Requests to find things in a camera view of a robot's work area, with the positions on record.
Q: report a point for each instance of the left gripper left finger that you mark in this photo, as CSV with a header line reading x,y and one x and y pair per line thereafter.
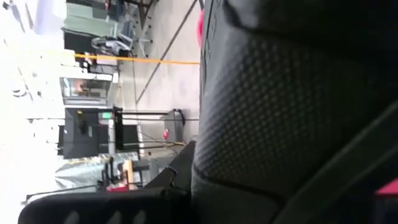
x,y
109,208

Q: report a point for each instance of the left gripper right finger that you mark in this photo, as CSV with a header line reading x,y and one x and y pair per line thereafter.
x,y
357,161

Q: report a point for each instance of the black rubber slide sandal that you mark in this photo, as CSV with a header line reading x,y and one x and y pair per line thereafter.
x,y
280,109

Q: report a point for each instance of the black equipment rack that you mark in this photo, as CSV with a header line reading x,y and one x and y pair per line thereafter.
x,y
81,133

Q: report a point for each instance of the small red object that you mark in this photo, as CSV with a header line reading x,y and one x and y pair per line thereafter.
x,y
165,134

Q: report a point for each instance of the glass display panel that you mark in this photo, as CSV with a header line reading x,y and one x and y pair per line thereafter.
x,y
84,90

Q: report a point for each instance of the grey covered chair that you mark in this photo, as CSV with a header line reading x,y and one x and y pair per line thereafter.
x,y
109,46

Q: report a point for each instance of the blue office chair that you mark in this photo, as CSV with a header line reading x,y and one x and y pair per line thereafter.
x,y
143,40

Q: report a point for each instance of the green partition panel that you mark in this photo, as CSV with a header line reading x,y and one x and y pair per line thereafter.
x,y
90,18

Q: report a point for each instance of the wooden post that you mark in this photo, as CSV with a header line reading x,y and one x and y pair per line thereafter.
x,y
128,174

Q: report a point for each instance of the black metal frame stand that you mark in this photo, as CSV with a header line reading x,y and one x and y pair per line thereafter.
x,y
149,130

